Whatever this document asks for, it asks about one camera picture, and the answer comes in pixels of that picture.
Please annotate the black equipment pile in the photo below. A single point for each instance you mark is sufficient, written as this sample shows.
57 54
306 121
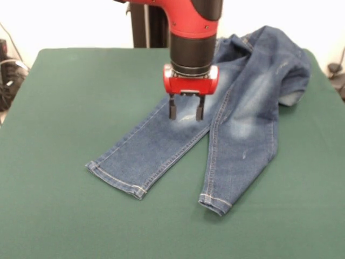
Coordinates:
8 86

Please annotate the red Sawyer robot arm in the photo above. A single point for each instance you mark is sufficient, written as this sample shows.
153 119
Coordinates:
191 27

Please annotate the black support column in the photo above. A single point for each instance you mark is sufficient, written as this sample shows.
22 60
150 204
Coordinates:
140 27

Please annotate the blue denim jeans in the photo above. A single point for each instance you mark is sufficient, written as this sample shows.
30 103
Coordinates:
242 121

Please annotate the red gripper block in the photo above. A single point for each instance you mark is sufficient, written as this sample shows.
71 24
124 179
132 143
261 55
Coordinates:
188 84

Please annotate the dark green table cloth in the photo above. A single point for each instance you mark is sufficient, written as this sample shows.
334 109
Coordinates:
67 108

